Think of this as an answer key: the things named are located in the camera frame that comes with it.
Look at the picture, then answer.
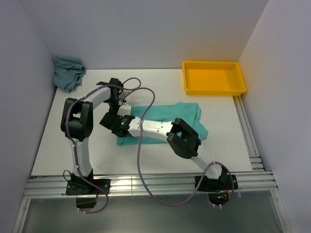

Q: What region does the teal green t-shirt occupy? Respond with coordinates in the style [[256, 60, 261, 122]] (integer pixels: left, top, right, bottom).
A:
[[116, 102, 208, 147]]

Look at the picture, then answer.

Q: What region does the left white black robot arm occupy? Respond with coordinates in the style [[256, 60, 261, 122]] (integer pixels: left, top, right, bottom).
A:
[[61, 78, 132, 214]]

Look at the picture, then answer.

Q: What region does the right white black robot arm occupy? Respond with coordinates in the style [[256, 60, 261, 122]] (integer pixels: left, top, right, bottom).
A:
[[100, 113, 238, 192]]

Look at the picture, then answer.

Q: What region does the crumpled grey-blue t-shirt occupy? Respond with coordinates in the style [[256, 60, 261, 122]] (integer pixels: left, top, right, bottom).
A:
[[52, 55, 86, 93]]

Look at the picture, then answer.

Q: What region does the yellow plastic tray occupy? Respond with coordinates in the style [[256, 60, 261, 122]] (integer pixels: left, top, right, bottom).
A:
[[182, 61, 247, 96]]

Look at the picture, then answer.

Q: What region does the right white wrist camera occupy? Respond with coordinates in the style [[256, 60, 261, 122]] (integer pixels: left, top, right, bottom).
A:
[[117, 102, 132, 117]]

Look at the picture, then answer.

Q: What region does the aluminium front rail frame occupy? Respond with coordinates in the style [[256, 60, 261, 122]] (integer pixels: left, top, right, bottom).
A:
[[13, 171, 292, 233]]

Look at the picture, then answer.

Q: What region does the aluminium right side rail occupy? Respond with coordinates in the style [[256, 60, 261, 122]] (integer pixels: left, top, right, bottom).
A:
[[233, 96, 278, 192]]

